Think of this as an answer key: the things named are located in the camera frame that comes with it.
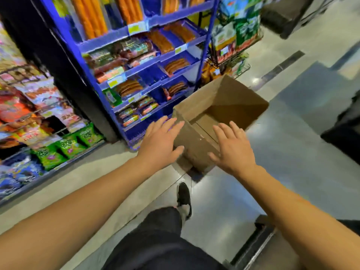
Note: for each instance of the person's left hand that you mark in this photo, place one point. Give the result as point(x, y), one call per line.
point(157, 149)

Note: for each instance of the dark metal-edged platform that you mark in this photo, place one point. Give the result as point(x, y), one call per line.
point(253, 244)

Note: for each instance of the person's left forearm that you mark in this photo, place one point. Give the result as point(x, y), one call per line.
point(73, 210)

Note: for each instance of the person's right thumb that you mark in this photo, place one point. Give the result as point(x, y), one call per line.
point(214, 157)

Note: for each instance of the black bulky object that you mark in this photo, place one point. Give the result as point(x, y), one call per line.
point(344, 132)

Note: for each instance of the open brown cardboard box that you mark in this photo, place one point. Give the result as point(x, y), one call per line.
point(225, 101)

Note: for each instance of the person's left little finger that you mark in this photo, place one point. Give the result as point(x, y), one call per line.
point(150, 128)

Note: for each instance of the person's black trouser leg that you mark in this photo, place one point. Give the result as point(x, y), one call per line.
point(157, 244)

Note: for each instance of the person's black shoe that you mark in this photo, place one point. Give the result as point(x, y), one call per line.
point(184, 198)

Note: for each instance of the pile of dark red sausage packs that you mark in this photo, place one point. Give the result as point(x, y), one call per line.
point(118, 57)

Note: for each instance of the snack shelf with colourful packets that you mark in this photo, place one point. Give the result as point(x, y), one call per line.
point(31, 104)

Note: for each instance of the brown sausage tray pack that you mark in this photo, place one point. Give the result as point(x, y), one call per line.
point(176, 88)
point(160, 41)
point(129, 88)
point(181, 31)
point(177, 66)

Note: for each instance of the row of blue snack bags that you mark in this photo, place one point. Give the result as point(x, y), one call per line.
point(19, 175)

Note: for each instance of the row of small colourful sausage packs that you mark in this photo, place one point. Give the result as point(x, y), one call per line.
point(136, 111)

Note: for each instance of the hanging green and white bags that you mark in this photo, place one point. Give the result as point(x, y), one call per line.
point(239, 22)

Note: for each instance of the person's right little finger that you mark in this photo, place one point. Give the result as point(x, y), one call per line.
point(242, 135)

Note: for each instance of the person's left middle finger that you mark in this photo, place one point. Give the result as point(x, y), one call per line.
point(169, 125)

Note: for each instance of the small green packet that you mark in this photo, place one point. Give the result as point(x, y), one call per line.
point(112, 96)

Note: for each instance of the person's right hand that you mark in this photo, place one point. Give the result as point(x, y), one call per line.
point(236, 154)

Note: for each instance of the person's right forearm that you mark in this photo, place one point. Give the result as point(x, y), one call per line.
point(298, 219)

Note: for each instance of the blue metal shelf rack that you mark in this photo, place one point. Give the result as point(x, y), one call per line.
point(70, 36)

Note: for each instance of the green snack bag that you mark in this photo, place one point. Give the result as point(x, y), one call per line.
point(49, 158)
point(90, 134)
point(70, 146)

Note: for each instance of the person's left thumb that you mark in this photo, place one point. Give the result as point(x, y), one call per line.
point(179, 152)

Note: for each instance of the yellow price label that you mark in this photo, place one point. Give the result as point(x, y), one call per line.
point(137, 28)
point(180, 49)
point(116, 81)

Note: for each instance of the long orange sausage pack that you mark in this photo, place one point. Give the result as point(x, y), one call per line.
point(171, 4)
point(88, 15)
point(129, 8)

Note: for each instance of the person's right middle finger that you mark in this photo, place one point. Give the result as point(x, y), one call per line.
point(227, 131)

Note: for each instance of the dark display fixture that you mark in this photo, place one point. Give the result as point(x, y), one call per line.
point(287, 14)

